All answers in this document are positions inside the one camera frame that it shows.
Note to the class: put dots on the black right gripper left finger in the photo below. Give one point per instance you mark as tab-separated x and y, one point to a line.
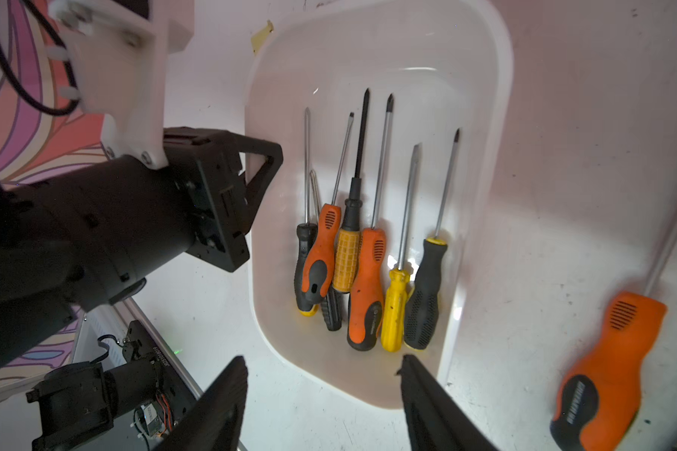
215	422

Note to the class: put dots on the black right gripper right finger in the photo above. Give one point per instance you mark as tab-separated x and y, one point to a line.
434	421

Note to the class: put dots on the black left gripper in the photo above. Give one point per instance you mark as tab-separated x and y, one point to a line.
92	236

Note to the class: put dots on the small black orange screwdriver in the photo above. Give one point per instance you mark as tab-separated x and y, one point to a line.
330	304

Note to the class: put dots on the orange phillips screwdriver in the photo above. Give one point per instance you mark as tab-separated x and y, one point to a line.
366	301

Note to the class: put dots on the orange flathead screwdriver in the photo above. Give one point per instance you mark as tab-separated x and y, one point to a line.
600	396

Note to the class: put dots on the white plastic storage box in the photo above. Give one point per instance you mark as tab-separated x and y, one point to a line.
415	94

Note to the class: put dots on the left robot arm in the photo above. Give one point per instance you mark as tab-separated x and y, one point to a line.
81	83

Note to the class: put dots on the yellow flathead screwdriver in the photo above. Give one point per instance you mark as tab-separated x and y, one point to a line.
393	321

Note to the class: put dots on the black yellow-collar phillips screwdriver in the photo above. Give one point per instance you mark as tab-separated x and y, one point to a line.
422	308

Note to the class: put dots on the yellow black-shaft screwdriver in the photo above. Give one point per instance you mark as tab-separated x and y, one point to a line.
349	233

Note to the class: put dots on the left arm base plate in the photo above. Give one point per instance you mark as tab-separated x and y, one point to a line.
79	402

